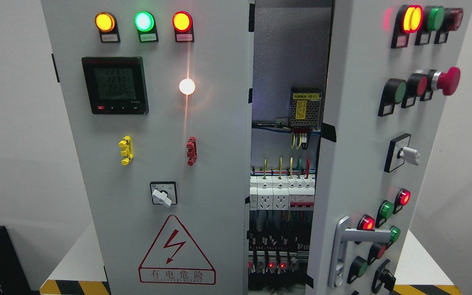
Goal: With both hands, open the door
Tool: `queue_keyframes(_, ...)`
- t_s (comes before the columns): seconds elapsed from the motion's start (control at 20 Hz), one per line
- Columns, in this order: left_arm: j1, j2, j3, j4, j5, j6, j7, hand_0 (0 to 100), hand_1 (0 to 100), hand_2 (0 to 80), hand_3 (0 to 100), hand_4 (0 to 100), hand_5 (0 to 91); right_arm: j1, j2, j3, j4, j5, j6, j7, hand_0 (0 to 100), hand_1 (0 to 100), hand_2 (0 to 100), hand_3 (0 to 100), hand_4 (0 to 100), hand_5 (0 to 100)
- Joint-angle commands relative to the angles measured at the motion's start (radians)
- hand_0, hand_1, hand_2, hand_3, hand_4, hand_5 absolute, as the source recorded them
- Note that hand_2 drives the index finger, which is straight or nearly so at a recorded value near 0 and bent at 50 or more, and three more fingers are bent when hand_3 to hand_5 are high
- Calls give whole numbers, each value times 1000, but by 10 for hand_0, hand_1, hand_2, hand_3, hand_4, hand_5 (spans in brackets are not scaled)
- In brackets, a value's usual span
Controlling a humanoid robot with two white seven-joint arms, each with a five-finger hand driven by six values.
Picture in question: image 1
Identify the grey cabinet door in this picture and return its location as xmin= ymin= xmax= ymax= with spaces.
xmin=41 ymin=0 xmax=254 ymax=295
xmin=306 ymin=0 xmax=472 ymax=295

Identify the red indicator lamp left door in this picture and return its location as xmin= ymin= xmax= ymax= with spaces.
xmin=172 ymin=11 xmax=194 ymax=43

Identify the green indicator lamp left door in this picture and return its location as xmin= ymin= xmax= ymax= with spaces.
xmin=134 ymin=11 xmax=159 ymax=43

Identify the yellow indicator lamp left door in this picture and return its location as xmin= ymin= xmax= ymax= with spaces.
xmin=94 ymin=11 xmax=120 ymax=43

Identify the red terminal connector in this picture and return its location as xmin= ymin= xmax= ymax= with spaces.
xmin=186 ymin=136 xmax=198 ymax=166

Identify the white socket breaker row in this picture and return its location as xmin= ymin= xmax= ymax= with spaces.
xmin=250 ymin=174 xmax=316 ymax=211

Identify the white glowing indicator lamp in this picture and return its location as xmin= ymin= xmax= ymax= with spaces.
xmin=178 ymin=78 xmax=195 ymax=95

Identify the metal mesh power supply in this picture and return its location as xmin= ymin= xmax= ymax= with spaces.
xmin=289 ymin=87 xmax=322 ymax=129

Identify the yellow terminal connector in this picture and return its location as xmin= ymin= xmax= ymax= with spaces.
xmin=118 ymin=136 xmax=134 ymax=166

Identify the relay terminal row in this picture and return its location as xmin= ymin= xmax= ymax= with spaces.
xmin=247 ymin=232 xmax=310 ymax=275

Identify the grey cabinet body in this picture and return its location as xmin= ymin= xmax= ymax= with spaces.
xmin=245 ymin=0 xmax=333 ymax=295

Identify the red electric hazard warning sticker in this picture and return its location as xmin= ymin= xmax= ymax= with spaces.
xmin=138 ymin=215 xmax=217 ymax=284

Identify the black digital power meter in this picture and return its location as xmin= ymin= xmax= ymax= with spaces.
xmin=81 ymin=57 xmax=149 ymax=115

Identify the red mushroom emergency button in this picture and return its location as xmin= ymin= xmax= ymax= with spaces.
xmin=418 ymin=67 xmax=461 ymax=101

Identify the silver door handle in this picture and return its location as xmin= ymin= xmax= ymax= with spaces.
xmin=328 ymin=216 xmax=391 ymax=289

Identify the white rotary switch right door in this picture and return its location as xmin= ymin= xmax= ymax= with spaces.
xmin=384 ymin=133 xmax=420 ymax=172

